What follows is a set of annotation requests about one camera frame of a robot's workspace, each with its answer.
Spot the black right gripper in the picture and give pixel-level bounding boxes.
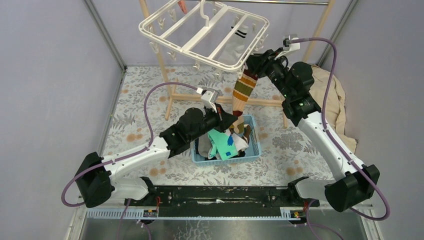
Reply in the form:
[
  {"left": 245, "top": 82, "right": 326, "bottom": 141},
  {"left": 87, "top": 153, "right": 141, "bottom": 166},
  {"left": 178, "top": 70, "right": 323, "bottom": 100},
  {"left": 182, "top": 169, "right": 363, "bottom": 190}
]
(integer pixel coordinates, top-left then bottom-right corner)
[{"left": 242, "top": 47, "right": 293, "bottom": 100}]

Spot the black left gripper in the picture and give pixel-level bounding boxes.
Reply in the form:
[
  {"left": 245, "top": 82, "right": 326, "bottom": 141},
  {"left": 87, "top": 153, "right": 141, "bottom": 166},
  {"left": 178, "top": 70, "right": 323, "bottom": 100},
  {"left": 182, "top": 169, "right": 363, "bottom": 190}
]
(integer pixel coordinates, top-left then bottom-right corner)
[{"left": 187, "top": 102, "right": 237, "bottom": 143}]

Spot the teal patterned sock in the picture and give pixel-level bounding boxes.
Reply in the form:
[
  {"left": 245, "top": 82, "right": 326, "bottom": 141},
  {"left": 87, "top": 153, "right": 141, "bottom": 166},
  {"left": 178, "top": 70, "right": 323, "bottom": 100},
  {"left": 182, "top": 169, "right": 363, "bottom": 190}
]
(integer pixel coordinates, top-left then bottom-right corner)
[{"left": 207, "top": 129, "right": 239, "bottom": 161}]

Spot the maroon olive striped sock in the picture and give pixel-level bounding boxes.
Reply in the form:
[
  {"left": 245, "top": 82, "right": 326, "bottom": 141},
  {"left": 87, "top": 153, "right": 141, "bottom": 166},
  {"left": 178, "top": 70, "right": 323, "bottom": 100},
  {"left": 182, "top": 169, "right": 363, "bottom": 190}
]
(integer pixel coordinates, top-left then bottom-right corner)
[{"left": 232, "top": 69, "right": 258, "bottom": 134}]

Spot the brown white striped sock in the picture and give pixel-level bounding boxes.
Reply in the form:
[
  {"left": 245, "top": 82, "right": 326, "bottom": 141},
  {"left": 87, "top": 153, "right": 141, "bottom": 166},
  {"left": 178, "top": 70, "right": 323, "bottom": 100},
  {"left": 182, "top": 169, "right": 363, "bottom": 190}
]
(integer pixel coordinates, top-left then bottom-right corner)
[{"left": 242, "top": 124, "right": 252, "bottom": 144}]

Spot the white black striped sock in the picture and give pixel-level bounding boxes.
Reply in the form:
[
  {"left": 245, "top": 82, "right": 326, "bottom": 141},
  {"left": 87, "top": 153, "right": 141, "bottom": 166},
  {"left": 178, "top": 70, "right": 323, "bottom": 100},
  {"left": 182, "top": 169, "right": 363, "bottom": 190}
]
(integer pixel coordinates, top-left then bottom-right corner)
[{"left": 217, "top": 24, "right": 249, "bottom": 66}]

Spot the white ankle sock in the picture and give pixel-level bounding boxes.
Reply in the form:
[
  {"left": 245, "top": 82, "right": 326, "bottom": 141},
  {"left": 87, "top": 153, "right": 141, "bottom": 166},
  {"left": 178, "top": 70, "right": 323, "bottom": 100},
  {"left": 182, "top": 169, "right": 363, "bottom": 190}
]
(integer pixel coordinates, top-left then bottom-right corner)
[{"left": 231, "top": 133, "right": 249, "bottom": 152}]

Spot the white plastic clip hanger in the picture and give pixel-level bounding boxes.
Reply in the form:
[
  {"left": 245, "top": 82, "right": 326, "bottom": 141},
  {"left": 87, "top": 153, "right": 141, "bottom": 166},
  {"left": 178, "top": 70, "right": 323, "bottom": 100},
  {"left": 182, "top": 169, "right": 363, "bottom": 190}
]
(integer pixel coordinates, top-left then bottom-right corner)
[{"left": 138, "top": 0, "right": 270, "bottom": 73}]

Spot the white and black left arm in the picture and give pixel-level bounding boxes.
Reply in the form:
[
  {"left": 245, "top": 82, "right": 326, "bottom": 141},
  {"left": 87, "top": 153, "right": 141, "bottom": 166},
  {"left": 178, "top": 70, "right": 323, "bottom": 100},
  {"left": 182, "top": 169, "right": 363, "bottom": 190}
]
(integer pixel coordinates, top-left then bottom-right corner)
[{"left": 75, "top": 106, "right": 238, "bottom": 208}]

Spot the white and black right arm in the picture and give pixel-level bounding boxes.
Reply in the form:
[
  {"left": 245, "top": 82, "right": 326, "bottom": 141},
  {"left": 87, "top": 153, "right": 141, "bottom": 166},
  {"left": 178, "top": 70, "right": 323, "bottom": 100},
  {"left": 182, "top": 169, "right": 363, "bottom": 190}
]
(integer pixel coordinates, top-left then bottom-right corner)
[{"left": 245, "top": 50, "right": 380, "bottom": 212}]

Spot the light blue plastic basket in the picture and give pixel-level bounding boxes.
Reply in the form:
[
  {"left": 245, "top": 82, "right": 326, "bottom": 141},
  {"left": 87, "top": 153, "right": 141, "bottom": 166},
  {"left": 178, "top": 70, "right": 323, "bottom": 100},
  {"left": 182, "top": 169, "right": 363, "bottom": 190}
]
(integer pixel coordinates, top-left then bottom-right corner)
[{"left": 190, "top": 114, "right": 262, "bottom": 167}]

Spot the floral table mat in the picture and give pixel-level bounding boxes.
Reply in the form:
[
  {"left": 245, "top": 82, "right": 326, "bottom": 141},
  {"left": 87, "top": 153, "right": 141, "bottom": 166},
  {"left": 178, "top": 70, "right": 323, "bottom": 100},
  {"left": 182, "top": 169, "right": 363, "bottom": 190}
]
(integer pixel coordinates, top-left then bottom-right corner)
[{"left": 103, "top": 66, "right": 333, "bottom": 186}]

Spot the beige cloth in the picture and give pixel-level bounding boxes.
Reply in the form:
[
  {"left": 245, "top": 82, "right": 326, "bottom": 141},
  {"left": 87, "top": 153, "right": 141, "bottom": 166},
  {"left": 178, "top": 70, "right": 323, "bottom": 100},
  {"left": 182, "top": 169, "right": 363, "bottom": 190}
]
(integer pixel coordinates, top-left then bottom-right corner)
[{"left": 309, "top": 65, "right": 357, "bottom": 153}]

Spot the small pink sock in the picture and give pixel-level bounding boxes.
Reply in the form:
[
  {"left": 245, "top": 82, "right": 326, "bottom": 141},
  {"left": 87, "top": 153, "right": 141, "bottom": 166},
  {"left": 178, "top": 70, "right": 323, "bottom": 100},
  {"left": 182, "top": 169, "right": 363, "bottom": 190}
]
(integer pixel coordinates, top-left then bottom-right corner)
[{"left": 178, "top": 0, "right": 188, "bottom": 14}]

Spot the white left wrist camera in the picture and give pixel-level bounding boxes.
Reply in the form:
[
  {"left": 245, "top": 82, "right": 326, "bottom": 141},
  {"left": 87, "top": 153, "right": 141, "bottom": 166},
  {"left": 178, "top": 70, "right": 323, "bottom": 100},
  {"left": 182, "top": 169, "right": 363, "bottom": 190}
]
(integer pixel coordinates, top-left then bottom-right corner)
[{"left": 196, "top": 87, "right": 219, "bottom": 113}]

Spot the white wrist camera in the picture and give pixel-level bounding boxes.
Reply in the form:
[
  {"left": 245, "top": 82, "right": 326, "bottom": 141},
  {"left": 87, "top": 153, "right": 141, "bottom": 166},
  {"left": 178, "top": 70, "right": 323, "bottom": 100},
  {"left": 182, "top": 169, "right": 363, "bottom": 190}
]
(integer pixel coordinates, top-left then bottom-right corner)
[
  {"left": 196, "top": 87, "right": 219, "bottom": 113},
  {"left": 274, "top": 34, "right": 301, "bottom": 60}
]

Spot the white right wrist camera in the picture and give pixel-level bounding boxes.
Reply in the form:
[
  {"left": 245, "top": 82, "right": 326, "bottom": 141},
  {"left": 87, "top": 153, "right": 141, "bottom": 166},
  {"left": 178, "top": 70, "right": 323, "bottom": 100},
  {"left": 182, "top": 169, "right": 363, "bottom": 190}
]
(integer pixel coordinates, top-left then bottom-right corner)
[{"left": 274, "top": 34, "right": 301, "bottom": 60}]

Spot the wooden drying rack frame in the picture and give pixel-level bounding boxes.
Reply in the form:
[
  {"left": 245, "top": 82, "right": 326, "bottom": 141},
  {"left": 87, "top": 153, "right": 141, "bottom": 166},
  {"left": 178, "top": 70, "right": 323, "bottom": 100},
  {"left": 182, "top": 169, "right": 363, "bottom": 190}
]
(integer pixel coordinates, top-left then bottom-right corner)
[{"left": 138, "top": 0, "right": 335, "bottom": 120}]

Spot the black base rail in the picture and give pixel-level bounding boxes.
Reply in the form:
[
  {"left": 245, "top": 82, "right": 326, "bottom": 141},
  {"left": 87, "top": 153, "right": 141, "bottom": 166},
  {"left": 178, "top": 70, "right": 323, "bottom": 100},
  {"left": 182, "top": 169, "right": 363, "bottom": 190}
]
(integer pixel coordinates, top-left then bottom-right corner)
[{"left": 124, "top": 185, "right": 320, "bottom": 220}]

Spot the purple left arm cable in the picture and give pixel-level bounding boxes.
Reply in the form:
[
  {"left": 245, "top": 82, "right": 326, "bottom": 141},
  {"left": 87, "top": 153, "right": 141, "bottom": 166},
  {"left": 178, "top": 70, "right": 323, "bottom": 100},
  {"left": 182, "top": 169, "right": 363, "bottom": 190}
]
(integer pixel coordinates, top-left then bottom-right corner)
[{"left": 60, "top": 82, "right": 199, "bottom": 209}]

